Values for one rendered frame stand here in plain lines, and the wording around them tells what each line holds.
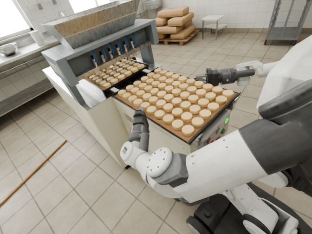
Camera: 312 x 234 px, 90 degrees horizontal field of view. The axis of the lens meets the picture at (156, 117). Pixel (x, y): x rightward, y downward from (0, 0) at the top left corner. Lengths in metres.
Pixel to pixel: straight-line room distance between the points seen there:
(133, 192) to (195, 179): 1.30
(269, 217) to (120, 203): 1.09
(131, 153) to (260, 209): 0.83
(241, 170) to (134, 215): 1.30
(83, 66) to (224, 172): 1.01
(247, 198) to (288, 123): 0.85
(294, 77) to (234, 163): 0.21
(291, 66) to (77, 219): 1.71
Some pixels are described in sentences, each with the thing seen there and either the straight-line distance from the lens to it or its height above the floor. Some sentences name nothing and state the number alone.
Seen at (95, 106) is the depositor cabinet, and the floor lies 0.83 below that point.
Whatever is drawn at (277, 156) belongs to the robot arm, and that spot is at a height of 1.18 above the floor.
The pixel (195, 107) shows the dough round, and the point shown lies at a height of 0.92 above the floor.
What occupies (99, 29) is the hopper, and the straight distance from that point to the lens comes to 1.13.
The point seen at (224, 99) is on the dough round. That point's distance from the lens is 0.81.
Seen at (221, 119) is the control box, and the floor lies 0.84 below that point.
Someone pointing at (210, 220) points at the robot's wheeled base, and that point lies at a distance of 1.24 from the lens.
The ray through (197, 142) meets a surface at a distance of 0.68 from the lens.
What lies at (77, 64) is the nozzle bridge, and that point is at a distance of 1.12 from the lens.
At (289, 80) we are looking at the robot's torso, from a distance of 0.42.
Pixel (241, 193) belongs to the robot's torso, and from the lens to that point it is 1.09.
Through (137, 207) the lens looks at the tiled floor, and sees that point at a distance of 1.55.
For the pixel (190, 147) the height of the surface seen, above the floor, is 0.82.
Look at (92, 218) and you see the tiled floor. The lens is 1.68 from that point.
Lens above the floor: 1.41
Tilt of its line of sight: 41 degrees down
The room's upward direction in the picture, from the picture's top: 14 degrees counter-clockwise
